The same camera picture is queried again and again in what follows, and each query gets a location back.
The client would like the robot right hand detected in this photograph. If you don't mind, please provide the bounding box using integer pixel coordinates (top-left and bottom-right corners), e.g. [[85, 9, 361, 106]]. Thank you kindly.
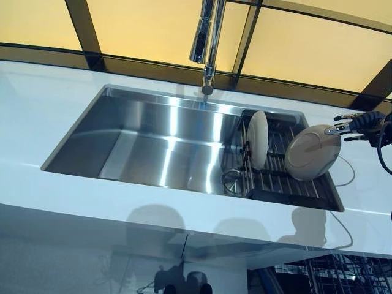
[[325, 111, 387, 148]]

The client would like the cream round plate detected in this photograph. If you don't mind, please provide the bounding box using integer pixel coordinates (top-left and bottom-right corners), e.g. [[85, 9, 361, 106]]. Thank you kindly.
[[284, 123, 342, 181], [247, 110, 270, 170]]

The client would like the black dishwasher rack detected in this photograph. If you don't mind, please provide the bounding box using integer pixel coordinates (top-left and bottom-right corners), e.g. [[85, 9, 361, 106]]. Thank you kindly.
[[266, 253, 392, 294]]

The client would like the metal sink drying rack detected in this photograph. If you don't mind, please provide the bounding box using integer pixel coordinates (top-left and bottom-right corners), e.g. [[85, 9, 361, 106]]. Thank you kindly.
[[237, 109, 341, 209]]

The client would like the metal sink drain strainer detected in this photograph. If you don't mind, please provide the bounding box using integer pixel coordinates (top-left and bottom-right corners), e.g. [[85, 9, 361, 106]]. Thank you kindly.
[[220, 170, 246, 197]]

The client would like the chrome kitchen faucet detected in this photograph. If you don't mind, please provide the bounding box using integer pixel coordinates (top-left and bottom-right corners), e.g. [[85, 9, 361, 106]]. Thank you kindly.
[[189, 0, 228, 96]]

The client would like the stainless steel sink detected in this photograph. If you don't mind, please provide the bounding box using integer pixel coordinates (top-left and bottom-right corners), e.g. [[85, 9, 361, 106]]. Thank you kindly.
[[41, 83, 345, 213]]

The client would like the white kitchen cabinet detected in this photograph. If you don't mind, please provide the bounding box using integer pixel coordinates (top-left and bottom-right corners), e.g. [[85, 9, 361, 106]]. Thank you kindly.
[[0, 203, 255, 294]]

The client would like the yellow window with dark frame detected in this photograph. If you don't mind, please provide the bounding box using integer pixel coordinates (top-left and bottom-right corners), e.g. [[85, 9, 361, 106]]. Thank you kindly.
[[0, 0, 392, 115]]

